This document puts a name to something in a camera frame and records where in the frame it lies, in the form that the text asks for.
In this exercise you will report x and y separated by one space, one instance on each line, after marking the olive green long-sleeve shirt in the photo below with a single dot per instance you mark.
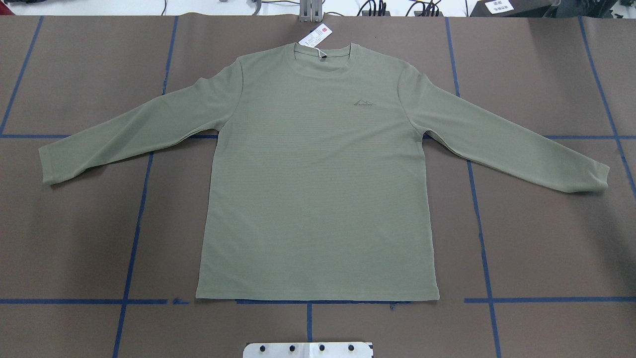
318 183

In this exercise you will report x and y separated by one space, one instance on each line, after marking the white paper hang tag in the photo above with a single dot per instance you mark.
316 36

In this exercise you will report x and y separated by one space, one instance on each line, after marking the black labelled box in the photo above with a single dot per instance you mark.
511 8

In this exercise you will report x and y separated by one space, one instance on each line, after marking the aluminium frame post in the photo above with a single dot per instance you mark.
310 11

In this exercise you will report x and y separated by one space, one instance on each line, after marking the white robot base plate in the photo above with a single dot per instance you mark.
309 350

